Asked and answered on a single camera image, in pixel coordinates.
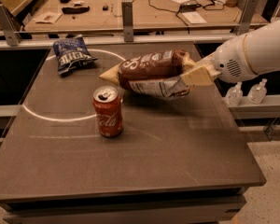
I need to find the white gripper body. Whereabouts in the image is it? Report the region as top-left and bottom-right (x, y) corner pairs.
(211, 35), (258, 83)

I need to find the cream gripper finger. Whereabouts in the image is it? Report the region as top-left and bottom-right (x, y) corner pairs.
(190, 53), (214, 69)
(181, 64), (221, 86)

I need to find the brown chip bag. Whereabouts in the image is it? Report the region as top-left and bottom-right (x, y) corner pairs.
(100, 49), (195, 98)

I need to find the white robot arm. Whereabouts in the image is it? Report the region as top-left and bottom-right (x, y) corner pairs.
(181, 20), (280, 86)

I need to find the red coke can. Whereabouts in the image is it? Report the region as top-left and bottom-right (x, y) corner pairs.
(92, 86), (123, 137)

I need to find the blue chip bag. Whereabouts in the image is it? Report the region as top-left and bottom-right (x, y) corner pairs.
(53, 35), (97, 76)

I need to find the clear sanitizer bottle left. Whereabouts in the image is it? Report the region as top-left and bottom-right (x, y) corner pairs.
(224, 82), (243, 106)

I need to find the clear sanitizer bottle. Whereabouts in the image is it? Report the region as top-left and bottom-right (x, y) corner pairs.
(247, 78), (267, 104)
(224, 82), (243, 106)

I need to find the clear sanitizer bottle right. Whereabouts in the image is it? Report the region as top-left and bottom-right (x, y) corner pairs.
(247, 78), (267, 104)

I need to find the white label card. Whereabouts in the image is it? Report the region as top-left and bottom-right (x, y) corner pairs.
(183, 11), (206, 24)

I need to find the black power adapter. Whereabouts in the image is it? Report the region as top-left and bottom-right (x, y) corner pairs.
(180, 2), (198, 12)

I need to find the black device on desk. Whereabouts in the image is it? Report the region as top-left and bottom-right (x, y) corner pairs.
(62, 7), (90, 14)

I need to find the small paper card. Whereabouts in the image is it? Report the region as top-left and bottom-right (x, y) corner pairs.
(34, 11), (62, 24)

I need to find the metal bracket right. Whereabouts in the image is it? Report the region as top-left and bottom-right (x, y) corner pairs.
(234, 0), (259, 35)

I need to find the metal bracket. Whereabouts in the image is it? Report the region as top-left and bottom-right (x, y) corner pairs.
(234, 0), (259, 35)
(121, 1), (133, 42)
(0, 4), (21, 47)

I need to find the black cable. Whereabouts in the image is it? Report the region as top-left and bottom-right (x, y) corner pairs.
(147, 0), (226, 27)

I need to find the metal bracket middle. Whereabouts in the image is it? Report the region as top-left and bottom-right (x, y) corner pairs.
(121, 1), (133, 42)

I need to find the metal bracket left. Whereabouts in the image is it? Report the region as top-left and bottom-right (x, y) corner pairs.
(0, 4), (21, 47)

